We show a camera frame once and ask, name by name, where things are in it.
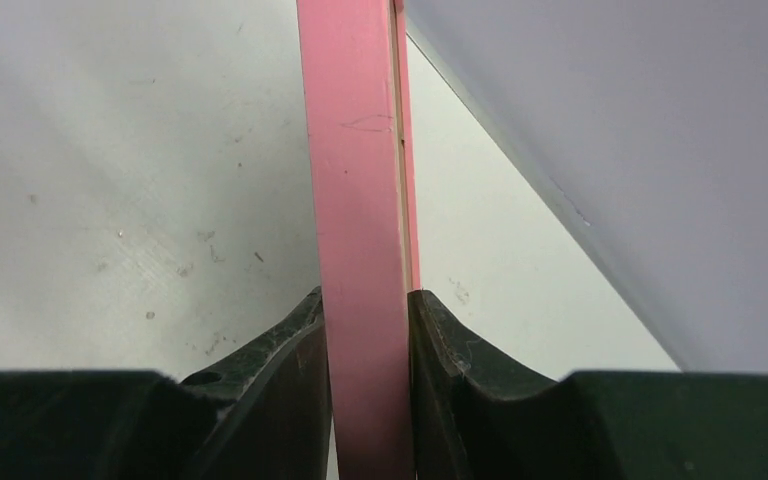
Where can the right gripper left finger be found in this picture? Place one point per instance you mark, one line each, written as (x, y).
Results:
(261, 412)

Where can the pink picture frame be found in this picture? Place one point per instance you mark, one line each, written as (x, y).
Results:
(353, 58)

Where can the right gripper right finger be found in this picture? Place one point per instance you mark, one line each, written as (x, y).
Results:
(479, 414)

